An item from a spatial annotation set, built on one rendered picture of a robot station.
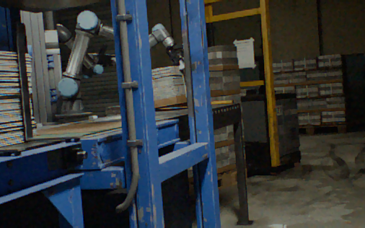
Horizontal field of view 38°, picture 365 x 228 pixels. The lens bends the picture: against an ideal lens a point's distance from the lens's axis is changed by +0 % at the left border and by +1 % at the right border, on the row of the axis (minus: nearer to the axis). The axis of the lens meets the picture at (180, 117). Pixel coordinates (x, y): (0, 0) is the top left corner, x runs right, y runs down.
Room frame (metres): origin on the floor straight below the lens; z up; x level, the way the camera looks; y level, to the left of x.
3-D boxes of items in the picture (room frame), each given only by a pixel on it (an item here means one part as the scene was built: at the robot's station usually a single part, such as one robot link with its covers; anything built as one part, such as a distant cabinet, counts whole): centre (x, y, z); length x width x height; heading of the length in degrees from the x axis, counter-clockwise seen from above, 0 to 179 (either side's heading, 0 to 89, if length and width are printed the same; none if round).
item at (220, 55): (5.01, -0.36, 0.65); 0.39 x 0.30 x 1.29; 53
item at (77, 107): (3.36, 0.68, 0.87); 0.15 x 0.15 x 0.10
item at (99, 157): (1.97, 0.43, 0.75); 0.70 x 0.65 x 0.10; 160
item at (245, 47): (5.37, -0.64, 1.28); 0.57 x 0.01 x 0.65; 53
